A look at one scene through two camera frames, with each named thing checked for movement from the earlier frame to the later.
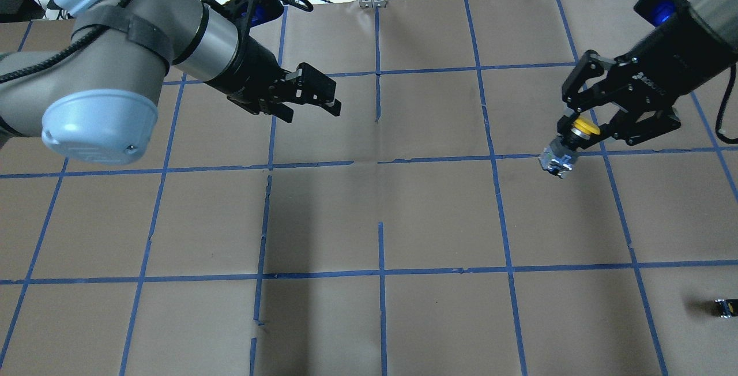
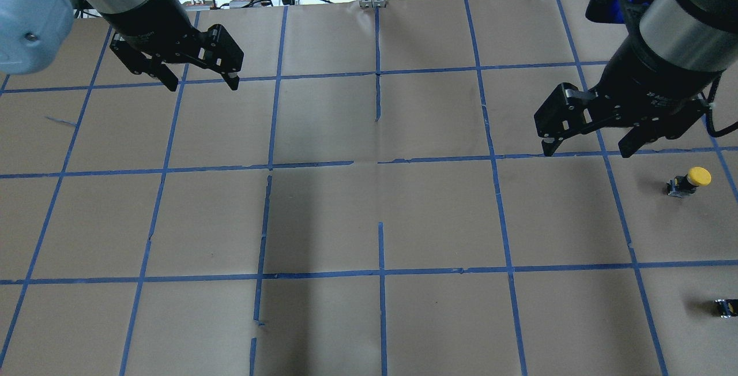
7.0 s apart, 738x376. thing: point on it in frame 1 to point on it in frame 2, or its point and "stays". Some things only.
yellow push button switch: x=560 y=155 to x=682 y=185
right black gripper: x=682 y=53 to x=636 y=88
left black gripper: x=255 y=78 to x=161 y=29
